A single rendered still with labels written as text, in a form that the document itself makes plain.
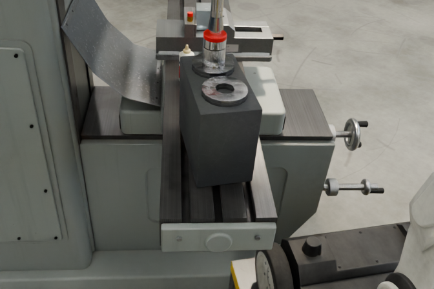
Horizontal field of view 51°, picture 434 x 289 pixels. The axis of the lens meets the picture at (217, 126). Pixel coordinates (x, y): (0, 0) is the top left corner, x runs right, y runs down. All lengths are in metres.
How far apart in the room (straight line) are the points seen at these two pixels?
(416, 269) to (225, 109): 0.55
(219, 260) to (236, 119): 0.97
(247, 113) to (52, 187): 0.80
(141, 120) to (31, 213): 0.47
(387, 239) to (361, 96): 1.83
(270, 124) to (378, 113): 1.69
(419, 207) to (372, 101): 2.19
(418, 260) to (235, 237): 0.41
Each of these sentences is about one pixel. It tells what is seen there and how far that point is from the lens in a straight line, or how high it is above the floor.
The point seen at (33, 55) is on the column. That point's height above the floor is 1.03.
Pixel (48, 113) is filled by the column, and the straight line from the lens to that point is 1.32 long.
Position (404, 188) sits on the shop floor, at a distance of 2.53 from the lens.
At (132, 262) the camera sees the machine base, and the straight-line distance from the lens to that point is 1.74.
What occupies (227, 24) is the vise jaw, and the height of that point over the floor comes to 1.04.
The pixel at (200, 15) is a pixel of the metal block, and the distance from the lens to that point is 1.36.
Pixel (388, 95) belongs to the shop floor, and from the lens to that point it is 3.23.
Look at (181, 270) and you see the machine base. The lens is 1.71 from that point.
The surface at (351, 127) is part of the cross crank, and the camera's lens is 1.68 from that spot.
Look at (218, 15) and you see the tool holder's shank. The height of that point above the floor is 1.24.
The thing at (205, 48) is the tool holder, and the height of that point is 1.17.
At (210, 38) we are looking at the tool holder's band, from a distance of 0.91.
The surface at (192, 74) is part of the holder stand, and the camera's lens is 0.94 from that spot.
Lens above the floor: 1.60
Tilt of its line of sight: 37 degrees down
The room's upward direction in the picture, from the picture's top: 4 degrees clockwise
